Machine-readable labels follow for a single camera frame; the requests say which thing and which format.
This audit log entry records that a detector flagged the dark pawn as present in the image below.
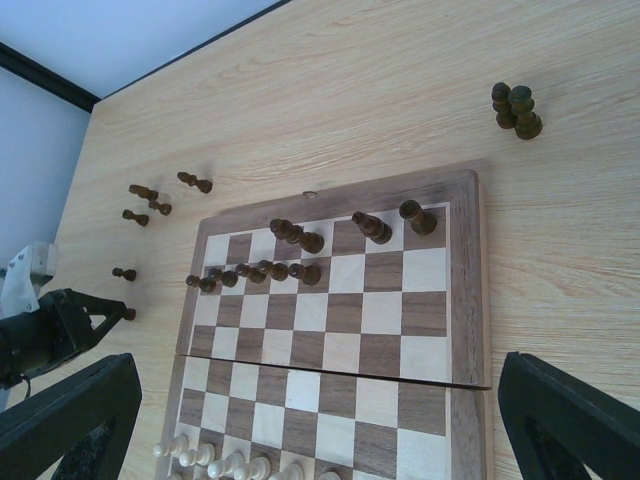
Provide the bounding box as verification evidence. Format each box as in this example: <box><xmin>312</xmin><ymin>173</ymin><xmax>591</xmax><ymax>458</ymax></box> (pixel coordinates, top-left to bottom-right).
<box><xmin>177</xmin><ymin>171</ymin><xmax>213</xmax><ymax>194</ymax></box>

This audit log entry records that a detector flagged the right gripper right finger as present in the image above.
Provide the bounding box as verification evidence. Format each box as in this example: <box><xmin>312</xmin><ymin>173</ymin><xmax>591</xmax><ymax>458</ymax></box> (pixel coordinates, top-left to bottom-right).
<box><xmin>498</xmin><ymin>352</ymin><xmax>639</xmax><ymax>479</ymax></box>

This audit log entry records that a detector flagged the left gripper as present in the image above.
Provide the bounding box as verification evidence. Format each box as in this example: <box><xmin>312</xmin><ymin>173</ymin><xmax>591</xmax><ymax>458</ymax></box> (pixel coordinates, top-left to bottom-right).
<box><xmin>1</xmin><ymin>289</ymin><xmax>127</xmax><ymax>385</ymax></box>

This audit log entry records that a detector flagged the dark chess piece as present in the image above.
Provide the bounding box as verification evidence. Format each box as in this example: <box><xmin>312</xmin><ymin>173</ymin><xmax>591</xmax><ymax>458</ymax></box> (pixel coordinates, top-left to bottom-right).
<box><xmin>257</xmin><ymin>260</ymin><xmax>289</xmax><ymax>281</ymax></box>
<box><xmin>491</xmin><ymin>82</ymin><xmax>516</xmax><ymax>130</ymax></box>
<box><xmin>128</xmin><ymin>184</ymin><xmax>159</xmax><ymax>202</ymax></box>
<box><xmin>122</xmin><ymin>209</ymin><xmax>150</xmax><ymax>227</ymax></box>
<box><xmin>207</xmin><ymin>267</ymin><xmax>238</xmax><ymax>288</ymax></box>
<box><xmin>148</xmin><ymin>200</ymin><xmax>172</xmax><ymax>216</ymax></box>
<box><xmin>508</xmin><ymin>85</ymin><xmax>542</xmax><ymax>140</ymax></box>
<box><xmin>124</xmin><ymin>308</ymin><xmax>136</xmax><ymax>321</ymax></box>
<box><xmin>112</xmin><ymin>267</ymin><xmax>137</xmax><ymax>282</ymax></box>
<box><xmin>352</xmin><ymin>211</ymin><xmax>392</xmax><ymax>244</ymax></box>
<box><xmin>185</xmin><ymin>275</ymin><xmax>217</xmax><ymax>294</ymax></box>
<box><xmin>269</xmin><ymin>218</ymin><xmax>324</xmax><ymax>254</ymax></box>
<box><xmin>399</xmin><ymin>200</ymin><xmax>437</xmax><ymax>236</ymax></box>
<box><xmin>234</xmin><ymin>264</ymin><xmax>266</xmax><ymax>284</ymax></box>
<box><xmin>288</xmin><ymin>263</ymin><xmax>321</xmax><ymax>286</ymax></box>

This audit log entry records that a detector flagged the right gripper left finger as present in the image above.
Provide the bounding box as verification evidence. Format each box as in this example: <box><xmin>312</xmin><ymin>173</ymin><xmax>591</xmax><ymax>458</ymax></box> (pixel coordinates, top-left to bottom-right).
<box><xmin>1</xmin><ymin>353</ymin><xmax>142</xmax><ymax>479</ymax></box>

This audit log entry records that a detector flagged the wooden chess board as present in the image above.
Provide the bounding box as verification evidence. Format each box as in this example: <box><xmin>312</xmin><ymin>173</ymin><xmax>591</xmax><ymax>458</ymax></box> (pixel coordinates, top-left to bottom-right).
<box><xmin>155</xmin><ymin>170</ymin><xmax>494</xmax><ymax>479</ymax></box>

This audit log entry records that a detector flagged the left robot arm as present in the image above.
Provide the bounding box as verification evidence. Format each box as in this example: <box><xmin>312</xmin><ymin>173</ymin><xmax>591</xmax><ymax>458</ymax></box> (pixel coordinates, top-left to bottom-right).
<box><xmin>1</xmin><ymin>242</ymin><xmax>136</xmax><ymax>390</ymax></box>

